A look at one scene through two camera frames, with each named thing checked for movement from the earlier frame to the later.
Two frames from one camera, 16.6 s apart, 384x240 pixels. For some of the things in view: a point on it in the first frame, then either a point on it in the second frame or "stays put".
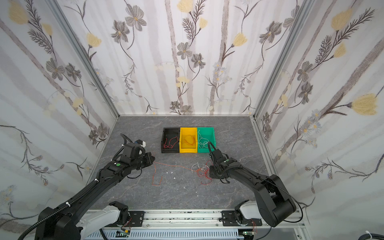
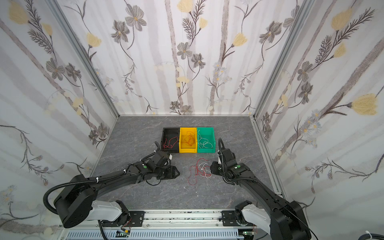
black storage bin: x=170 y=133 stays put
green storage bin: x=204 y=135 stays put
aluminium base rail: x=192 y=218 stays put
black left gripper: x=147 y=159 → x=168 y=171
